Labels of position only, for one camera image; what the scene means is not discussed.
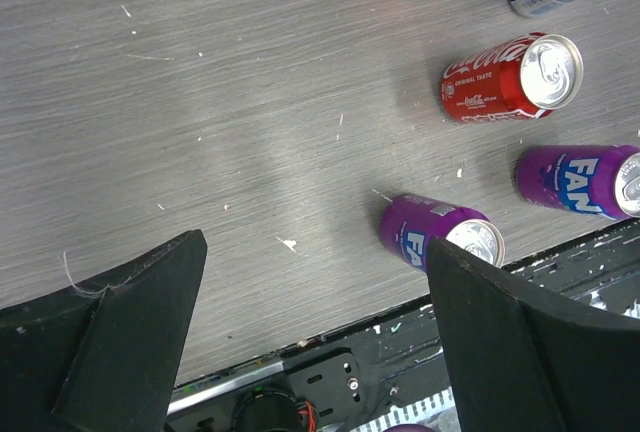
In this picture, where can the purple Fanta can left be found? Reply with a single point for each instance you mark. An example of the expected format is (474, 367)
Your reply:
(410, 222)

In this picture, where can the red Coca-Cola can middle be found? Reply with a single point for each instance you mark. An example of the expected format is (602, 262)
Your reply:
(525, 78)

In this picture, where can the purple fanta can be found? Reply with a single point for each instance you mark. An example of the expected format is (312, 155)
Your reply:
(410, 222)
(597, 180)

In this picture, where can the purple Fanta can right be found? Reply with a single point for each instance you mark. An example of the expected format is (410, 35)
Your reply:
(597, 180)

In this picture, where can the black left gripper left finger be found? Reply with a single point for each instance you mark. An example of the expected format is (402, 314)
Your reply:
(105, 359)

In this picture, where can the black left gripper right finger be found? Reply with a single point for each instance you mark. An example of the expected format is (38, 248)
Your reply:
(522, 358)

